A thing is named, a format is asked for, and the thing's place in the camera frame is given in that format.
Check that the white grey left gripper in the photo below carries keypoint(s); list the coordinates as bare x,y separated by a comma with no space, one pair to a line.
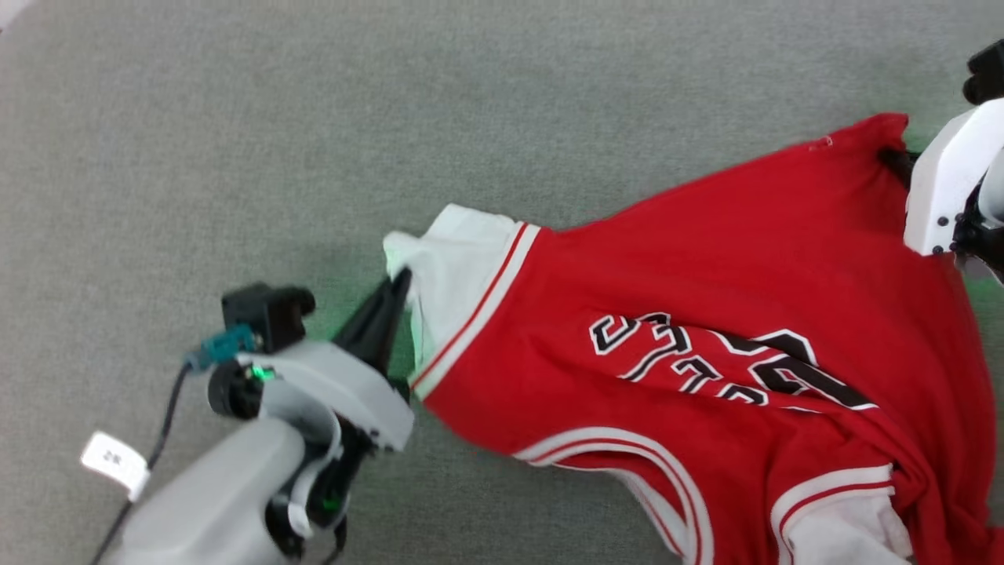
345,392

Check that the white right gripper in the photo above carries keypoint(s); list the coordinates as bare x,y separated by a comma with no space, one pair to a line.
941,188

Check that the red white basketball jersey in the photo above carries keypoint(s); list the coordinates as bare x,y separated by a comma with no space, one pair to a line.
706,275

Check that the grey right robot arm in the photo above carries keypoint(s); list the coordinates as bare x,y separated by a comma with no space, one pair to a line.
992,204

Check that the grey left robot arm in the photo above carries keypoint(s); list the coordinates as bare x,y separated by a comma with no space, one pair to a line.
212,502

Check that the white paper label tag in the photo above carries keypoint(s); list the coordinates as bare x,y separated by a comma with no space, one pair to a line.
116,463

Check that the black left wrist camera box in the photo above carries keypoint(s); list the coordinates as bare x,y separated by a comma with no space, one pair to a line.
263,314

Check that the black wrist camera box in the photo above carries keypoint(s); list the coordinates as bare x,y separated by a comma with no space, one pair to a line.
988,74
263,314

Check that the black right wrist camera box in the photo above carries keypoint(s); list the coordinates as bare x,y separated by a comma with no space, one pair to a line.
988,74

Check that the teal left camera connector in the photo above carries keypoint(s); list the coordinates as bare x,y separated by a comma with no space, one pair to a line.
227,345

